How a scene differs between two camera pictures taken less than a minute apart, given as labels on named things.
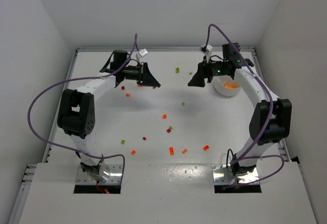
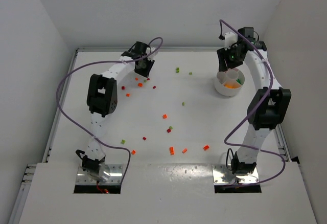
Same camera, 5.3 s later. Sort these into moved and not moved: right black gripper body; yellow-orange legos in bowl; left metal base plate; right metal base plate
Moved: right black gripper body
Not moved: right metal base plate; left metal base plate; yellow-orange legos in bowl
